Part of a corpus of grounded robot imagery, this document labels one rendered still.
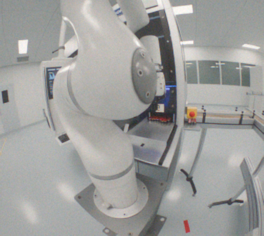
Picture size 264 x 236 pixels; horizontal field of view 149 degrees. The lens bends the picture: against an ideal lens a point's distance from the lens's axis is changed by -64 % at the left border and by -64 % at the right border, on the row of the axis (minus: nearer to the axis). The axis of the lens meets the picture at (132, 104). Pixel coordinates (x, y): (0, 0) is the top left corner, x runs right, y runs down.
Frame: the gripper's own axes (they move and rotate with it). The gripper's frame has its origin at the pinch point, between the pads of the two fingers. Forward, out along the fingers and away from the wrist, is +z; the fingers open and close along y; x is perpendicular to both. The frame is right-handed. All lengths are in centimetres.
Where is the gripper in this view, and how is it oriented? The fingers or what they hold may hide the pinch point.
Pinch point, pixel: (154, 107)
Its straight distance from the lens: 46.4
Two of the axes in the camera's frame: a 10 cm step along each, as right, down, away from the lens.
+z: 0.8, 9.8, 2.0
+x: -5.3, 2.2, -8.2
